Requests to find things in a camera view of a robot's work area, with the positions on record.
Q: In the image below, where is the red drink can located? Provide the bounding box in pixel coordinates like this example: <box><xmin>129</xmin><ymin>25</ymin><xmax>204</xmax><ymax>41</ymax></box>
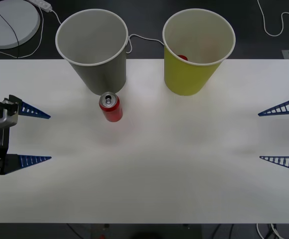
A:
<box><xmin>98</xmin><ymin>92</ymin><xmax>123</xmax><ymax>123</ymax></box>

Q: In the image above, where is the grey plastic waste bin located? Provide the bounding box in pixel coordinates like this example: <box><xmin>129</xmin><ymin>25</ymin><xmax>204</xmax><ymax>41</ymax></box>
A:
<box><xmin>55</xmin><ymin>8</ymin><xmax>129</xmax><ymax>96</ymax></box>

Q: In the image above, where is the yellow-green plastic waste bin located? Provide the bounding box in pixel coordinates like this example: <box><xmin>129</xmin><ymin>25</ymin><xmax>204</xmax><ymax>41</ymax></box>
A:
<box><xmin>162</xmin><ymin>8</ymin><xmax>236</xmax><ymax>97</ymax></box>

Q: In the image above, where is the round white disc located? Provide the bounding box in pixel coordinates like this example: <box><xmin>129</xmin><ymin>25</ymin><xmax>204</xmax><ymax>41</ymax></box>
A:
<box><xmin>0</xmin><ymin>0</ymin><xmax>41</xmax><ymax>50</ymax></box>

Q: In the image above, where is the white power strip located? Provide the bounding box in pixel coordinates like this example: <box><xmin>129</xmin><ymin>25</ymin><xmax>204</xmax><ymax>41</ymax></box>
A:
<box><xmin>27</xmin><ymin>0</ymin><xmax>53</xmax><ymax>12</ymax></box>

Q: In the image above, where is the white cable under table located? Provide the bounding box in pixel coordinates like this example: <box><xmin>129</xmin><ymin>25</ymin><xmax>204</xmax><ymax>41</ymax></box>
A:
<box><xmin>255</xmin><ymin>223</ymin><xmax>284</xmax><ymax>239</ymax></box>

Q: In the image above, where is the long white looped cable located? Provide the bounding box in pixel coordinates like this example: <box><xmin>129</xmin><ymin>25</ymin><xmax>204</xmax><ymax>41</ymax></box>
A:
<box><xmin>257</xmin><ymin>0</ymin><xmax>289</xmax><ymax>37</ymax></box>

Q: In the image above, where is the thin black cable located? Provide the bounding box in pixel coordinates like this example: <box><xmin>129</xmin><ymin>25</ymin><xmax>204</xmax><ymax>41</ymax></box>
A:
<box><xmin>0</xmin><ymin>4</ymin><xmax>20</xmax><ymax>59</ymax></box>

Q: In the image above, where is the thin white cable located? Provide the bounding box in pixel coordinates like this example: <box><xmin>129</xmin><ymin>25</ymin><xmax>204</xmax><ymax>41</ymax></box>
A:
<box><xmin>0</xmin><ymin>4</ymin><xmax>45</xmax><ymax>60</ymax></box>

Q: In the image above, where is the white power strip cable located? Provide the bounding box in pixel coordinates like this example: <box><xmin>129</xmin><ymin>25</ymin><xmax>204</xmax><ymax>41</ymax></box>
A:
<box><xmin>50</xmin><ymin>8</ymin><xmax>165</xmax><ymax>54</ymax></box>

